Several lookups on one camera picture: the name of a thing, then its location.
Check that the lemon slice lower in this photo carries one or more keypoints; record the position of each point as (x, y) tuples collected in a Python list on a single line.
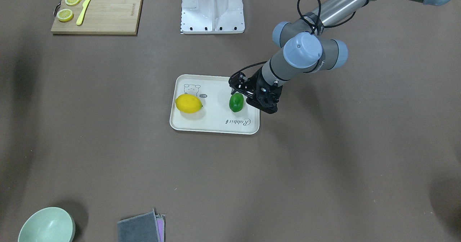
[(65, 15)]

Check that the pale green bowl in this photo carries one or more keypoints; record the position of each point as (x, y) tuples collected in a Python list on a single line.
[(51, 224)]

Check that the bamboo cutting board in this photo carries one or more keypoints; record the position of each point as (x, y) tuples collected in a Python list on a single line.
[(103, 17)]

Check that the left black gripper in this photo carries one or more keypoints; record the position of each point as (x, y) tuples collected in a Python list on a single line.
[(253, 86)]

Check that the yellow plastic knife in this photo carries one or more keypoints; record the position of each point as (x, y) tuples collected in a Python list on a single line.
[(82, 14)]

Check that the grey folded cloth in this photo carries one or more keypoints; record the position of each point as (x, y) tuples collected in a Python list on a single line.
[(141, 228)]

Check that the purple cloth underneath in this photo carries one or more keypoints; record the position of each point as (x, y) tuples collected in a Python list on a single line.
[(161, 226)]

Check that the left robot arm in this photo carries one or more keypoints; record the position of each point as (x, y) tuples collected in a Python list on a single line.
[(302, 50)]

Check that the green lime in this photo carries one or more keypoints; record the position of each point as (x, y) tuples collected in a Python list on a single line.
[(236, 102)]

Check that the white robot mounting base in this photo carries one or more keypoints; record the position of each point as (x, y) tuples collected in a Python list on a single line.
[(212, 17)]

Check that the white rabbit tray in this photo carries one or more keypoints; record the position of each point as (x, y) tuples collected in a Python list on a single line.
[(215, 116)]

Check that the yellow lemon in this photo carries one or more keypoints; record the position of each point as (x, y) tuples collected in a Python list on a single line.
[(188, 103)]

